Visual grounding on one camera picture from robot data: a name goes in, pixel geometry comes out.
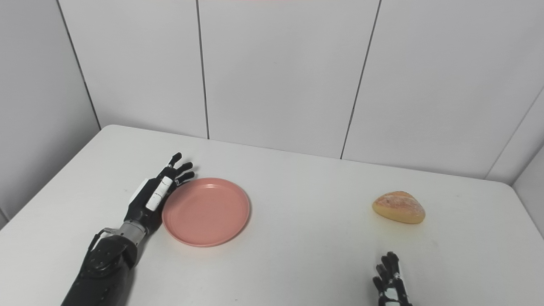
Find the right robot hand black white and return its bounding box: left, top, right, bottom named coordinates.
left=373, top=251, right=413, bottom=306

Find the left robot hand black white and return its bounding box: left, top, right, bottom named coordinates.
left=123, top=152, right=196, bottom=234

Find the pink round plate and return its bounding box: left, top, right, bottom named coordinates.
left=162, top=177, right=251, bottom=247

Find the golden bread roll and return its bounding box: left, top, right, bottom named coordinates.
left=372, top=191, right=426, bottom=224

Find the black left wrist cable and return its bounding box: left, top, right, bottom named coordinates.
left=85, top=228, right=119, bottom=260

